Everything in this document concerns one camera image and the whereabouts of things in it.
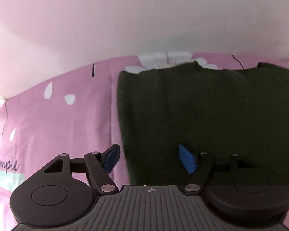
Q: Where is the dark green knit sweater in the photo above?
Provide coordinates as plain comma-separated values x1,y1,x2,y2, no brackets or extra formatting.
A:
117,62,289,185

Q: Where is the pink floral bed sheet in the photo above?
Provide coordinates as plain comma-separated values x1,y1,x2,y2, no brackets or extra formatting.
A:
0,52,289,230

